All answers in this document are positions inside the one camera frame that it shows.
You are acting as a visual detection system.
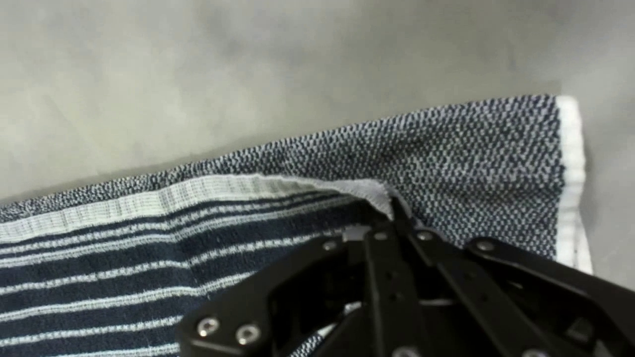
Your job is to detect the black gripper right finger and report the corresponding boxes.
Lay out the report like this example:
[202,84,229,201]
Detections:
[360,203,635,357]

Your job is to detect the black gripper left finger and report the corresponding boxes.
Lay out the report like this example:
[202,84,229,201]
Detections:
[178,239,370,357]

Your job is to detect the gray towel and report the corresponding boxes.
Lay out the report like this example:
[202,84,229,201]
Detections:
[0,96,591,357]

